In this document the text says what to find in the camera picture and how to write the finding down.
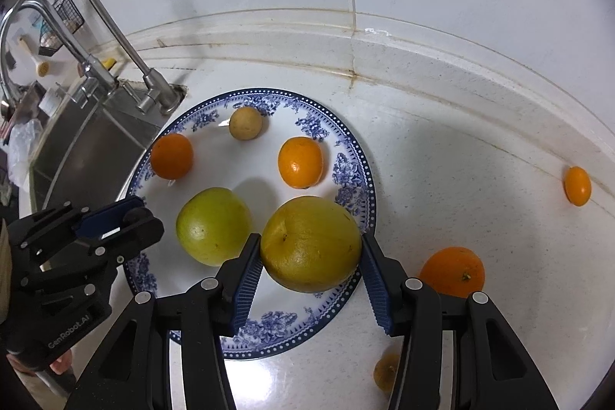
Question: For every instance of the person's left hand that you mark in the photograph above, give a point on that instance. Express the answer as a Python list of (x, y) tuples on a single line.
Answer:
[(61, 364)]

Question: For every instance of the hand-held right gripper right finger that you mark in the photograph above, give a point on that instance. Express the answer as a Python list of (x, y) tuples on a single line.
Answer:
[(379, 290)]

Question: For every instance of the stainless steel sink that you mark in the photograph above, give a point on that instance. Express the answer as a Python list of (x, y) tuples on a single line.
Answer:
[(86, 136)]

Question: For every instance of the yellow head dish brush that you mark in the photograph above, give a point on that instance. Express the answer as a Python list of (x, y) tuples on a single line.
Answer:
[(43, 66)]

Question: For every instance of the blue patterned white plate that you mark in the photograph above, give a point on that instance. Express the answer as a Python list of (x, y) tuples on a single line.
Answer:
[(211, 160)]

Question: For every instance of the thin gooseneck faucet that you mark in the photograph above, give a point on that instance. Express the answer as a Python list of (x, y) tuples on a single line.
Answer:
[(156, 88)]

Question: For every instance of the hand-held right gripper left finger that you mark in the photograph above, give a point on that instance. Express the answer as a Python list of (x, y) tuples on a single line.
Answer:
[(247, 290)]

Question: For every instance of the yellow-green citrus fruit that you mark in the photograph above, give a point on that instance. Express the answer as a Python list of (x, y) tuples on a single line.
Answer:
[(311, 243), (214, 226)]

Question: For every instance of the small orange tangerine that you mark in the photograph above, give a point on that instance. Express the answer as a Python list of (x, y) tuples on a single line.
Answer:
[(171, 156), (577, 185)]

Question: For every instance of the small yellow object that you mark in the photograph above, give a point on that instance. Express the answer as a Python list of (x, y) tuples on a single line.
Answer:
[(109, 63)]

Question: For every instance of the small brown round fruit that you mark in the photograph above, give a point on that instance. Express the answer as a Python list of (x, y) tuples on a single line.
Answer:
[(245, 123), (384, 374)]

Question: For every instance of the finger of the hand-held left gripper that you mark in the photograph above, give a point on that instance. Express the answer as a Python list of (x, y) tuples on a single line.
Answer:
[(141, 230), (108, 218)]

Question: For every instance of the large steel faucet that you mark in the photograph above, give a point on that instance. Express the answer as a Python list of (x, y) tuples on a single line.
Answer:
[(89, 71)]

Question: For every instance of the clear plastic bag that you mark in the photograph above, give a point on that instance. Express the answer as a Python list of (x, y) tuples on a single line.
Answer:
[(24, 141)]

